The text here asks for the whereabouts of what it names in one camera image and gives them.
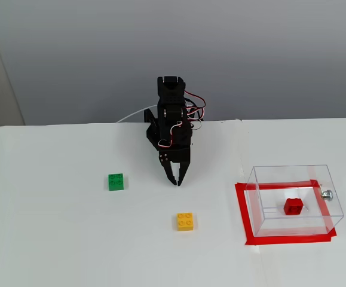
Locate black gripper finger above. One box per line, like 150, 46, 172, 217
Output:
158, 149, 178, 186
177, 160, 193, 187

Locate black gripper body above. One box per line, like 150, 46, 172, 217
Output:
157, 118, 194, 164

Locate red lego brick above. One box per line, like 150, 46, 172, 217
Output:
283, 197, 304, 215

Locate yellow lego brick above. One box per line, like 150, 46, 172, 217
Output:
176, 212, 195, 232

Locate green lego brick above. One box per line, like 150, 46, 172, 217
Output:
108, 173, 125, 191

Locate transparent plastic box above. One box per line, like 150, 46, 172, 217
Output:
246, 164, 345, 238

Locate black table clamp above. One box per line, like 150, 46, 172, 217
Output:
143, 109, 162, 150

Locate red tape rectangle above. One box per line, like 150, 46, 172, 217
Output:
234, 179, 338, 246

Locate black power cable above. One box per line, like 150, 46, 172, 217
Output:
186, 100, 205, 130

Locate red white servo wires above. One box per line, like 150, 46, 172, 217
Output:
157, 92, 207, 148

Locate white cable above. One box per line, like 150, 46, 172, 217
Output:
115, 105, 158, 123

